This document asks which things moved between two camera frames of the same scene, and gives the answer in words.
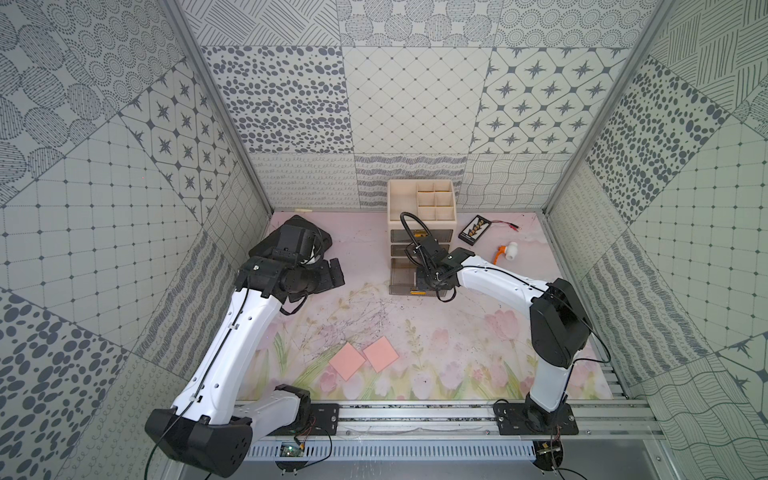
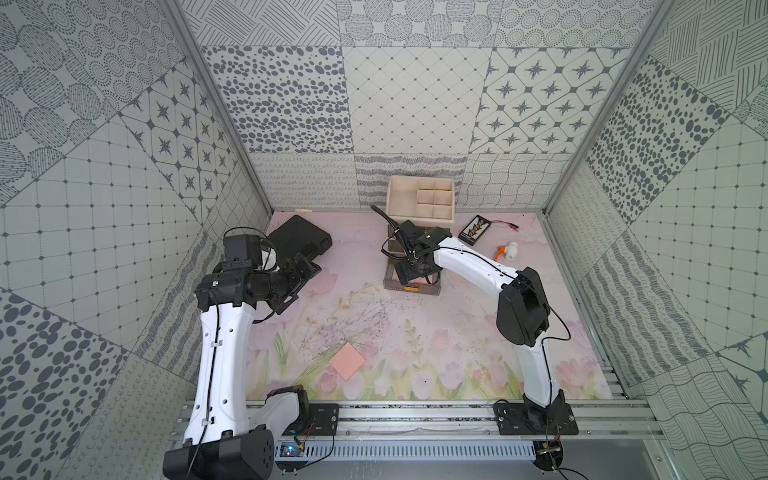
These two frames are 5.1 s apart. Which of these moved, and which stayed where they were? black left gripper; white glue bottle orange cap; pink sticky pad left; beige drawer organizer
Moved: black left gripper
Stayed: white glue bottle orange cap; pink sticky pad left; beige drawer organizer
